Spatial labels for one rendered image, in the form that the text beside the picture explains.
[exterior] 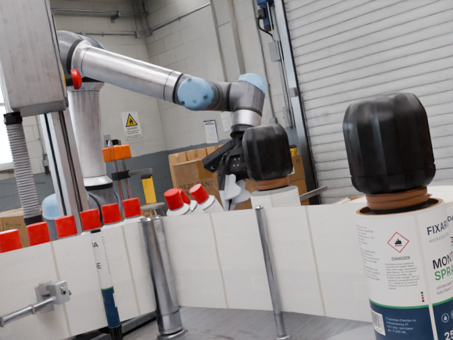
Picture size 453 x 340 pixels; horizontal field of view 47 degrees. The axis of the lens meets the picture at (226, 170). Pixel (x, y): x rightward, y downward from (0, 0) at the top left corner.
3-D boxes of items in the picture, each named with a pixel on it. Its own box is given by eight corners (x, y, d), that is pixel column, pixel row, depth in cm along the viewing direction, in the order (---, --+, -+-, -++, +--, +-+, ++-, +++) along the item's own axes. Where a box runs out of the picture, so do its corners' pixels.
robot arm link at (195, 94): (26, 19, 127) (215, 73, 118) (51, 26, 137) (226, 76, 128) (16, 66, 129) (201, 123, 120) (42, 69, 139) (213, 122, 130)
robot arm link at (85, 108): (62, 236, 143) (43, 32, 138) (88, 224, 158) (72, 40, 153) (102, 236, 140) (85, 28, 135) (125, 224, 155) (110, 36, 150)
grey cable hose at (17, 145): (30, 226, 95) (7, 112, 94) (20, 227, 98) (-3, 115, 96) (47, 222, 98) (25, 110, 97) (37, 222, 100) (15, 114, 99)
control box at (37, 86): (9, 108, 90) (-14, -2, 89) (19, 118, 107) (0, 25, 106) (69, 100, 93) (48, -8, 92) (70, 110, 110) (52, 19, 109)
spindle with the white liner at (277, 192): (300, 301, 87) (268, 123, 85) (257, 298, 93) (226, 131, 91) (325, 283, 94) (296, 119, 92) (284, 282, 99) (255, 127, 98)
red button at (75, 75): (62, 69, 94) (79, 66, 95) (63, 72, 98) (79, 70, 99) (66, 90, 95) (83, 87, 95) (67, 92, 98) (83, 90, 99)
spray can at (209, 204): (240, 260, 124) (193, 195, 116) (227, 258, 128) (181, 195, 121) (253, 245, 126) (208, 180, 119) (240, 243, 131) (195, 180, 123)
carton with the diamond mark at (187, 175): (252, 241, 160) (236, 154, 159) (187, 245, 172) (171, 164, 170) (287, 219, 187) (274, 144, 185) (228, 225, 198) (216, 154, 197)
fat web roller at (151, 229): (171, 341, 79) (147, 220, 78) (151, 338, 82) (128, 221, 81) (191, 330, 83) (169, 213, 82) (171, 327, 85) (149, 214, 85)
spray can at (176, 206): (207, 276, 115) (178, 196, 106) (186, 278, 116) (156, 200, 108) (213, 261, 119) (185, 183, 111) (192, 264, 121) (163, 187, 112)
